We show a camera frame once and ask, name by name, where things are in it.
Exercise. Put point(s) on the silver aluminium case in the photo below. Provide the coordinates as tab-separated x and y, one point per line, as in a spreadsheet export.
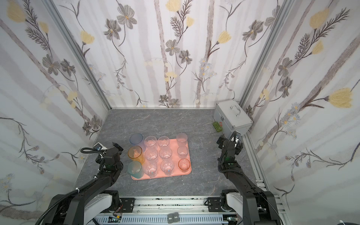
232	117

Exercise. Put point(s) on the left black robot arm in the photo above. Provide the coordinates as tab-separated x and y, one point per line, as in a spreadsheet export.
69	209

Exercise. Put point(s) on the clear faceted glass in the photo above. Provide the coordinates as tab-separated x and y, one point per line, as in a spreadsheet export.
150	142
163	142
151	155
165	153

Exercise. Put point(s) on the amber translucent cup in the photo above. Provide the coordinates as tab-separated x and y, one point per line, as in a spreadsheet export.
135	153

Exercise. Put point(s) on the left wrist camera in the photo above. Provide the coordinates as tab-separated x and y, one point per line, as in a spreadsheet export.
100	147

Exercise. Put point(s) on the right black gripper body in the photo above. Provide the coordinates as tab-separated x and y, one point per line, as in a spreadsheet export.
230	145

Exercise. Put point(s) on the green small box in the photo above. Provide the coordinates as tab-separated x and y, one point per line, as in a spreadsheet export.
217	126

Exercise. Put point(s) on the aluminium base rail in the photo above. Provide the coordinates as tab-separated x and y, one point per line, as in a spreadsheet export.
174	206

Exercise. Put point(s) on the teal textured cup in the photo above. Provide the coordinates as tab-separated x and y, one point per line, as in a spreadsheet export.
135	169

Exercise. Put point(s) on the pink rectangular tray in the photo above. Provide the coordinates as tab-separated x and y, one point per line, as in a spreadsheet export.
164	168

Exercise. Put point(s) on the white cable duct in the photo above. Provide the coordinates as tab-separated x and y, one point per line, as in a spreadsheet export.
161	220

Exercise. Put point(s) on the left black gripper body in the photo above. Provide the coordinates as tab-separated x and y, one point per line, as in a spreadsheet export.
116	150

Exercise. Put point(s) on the blue translucent cup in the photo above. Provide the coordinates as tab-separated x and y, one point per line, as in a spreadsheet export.
137	140

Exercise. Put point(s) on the pink translucent cup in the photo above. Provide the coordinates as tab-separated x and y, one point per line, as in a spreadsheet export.
184	165

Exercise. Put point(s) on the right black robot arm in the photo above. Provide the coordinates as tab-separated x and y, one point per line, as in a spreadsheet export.
252	204

